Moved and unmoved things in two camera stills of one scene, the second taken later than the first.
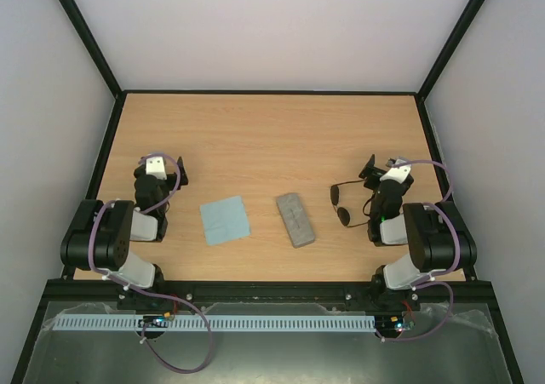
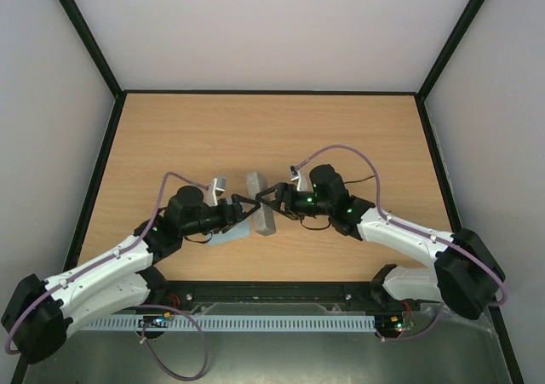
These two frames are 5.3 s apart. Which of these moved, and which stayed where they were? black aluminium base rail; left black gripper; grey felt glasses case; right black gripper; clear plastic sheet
Moved: left black gripper; grey felt glasses case; right black gripper
Stayed: clear plastic sheet; black aluminium base rail
